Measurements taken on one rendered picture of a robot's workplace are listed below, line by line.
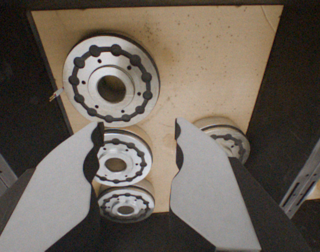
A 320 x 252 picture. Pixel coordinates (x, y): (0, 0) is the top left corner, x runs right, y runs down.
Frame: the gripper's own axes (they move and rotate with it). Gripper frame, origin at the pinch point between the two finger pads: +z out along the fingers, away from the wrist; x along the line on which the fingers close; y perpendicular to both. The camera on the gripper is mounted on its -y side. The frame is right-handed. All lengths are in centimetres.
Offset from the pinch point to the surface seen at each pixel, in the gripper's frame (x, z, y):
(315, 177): 17.9, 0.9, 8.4
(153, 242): -0.1, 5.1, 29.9
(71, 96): -7.7, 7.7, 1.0
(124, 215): -4.9, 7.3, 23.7
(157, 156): 1.5, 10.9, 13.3
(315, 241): 30.6, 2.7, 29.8
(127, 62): -1.2, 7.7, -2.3
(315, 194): 36.6, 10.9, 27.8
